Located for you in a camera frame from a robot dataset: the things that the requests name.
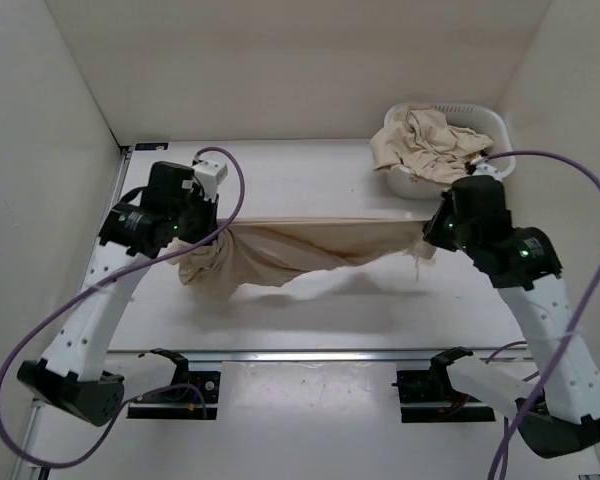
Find aluminium left side rail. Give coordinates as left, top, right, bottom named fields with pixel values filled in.
left=10, top=145, right=134, bottom=479

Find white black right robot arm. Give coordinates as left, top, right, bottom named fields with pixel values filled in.
left=424, top=176, right=600, bottom=459

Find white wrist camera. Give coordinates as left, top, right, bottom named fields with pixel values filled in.
left=192, top=157, right=228, bottom=202
left=466, top=157, right=516, bottom=181

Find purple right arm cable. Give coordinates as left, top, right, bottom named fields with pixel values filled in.
left=472, top=149, right=600, bottom=480

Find black corner label sticker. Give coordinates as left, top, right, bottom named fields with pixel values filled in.
left=134, top=142, right=169, bottom=151

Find beige trousers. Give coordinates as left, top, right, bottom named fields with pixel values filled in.
left=169, top=217, right=436, bottom=301

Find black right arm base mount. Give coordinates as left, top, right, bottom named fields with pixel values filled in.
left=392, top=347, right=495, bottom=424

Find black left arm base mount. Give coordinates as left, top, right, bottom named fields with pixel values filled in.
left=127, top=349, right=221, bottom=421

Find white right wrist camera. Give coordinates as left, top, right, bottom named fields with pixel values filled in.
left=466, top=157, right=516, bottom=181

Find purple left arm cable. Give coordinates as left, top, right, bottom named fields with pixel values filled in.
left=0, top=146, right=246, bottom=469

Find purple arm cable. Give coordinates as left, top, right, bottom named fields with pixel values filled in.
left=472, top=149, right=600, bottom=480
left=0, top=146, right=246, bottom=469

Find beige clothes pile in basket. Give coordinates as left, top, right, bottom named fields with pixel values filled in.
left=370, top=104, right=494, bottom=185

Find aluminium table edge rail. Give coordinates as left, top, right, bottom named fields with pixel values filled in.
left=104, top=349, right=461, bottom=365

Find white laundry basket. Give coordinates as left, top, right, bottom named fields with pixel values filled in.
left=370, top=101, right=516, bottom=200

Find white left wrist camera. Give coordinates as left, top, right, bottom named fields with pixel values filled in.
left=192, top=157, right=228, bottom=202

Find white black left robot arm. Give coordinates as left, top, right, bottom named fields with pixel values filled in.
left=17, top=160, right=228, bottom=427

